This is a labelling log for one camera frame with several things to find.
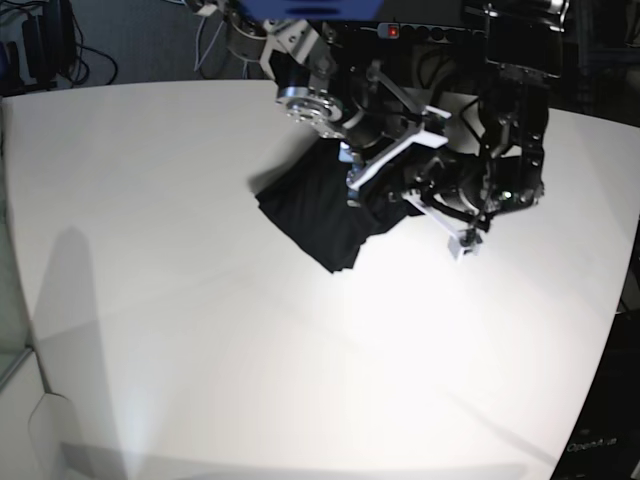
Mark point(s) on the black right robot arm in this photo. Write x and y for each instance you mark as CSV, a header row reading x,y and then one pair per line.
x,y
326,59

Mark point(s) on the black power strip red switch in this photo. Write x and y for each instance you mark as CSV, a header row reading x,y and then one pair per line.
x,y
427,33

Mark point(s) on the black OpenArm labelled case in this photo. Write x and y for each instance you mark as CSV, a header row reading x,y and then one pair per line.
x,y
605,441

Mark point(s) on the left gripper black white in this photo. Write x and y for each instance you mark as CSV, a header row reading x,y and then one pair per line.
x,y
459,187

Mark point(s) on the blue plastic bin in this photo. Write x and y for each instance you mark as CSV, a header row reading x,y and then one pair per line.
x,y
313,9

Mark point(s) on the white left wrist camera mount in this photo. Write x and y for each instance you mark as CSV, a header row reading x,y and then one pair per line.
x,y
463,243

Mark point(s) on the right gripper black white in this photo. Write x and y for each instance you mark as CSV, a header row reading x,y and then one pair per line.
x,y
388,121

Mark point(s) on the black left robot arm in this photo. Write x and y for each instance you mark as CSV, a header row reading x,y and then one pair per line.
x,y
522,46

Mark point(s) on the dark navy long-sleeve T-shirt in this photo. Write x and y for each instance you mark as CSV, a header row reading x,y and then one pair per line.
x,y
307,201

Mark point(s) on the black power adapter box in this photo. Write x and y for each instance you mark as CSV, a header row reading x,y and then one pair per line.
x,y
49,41

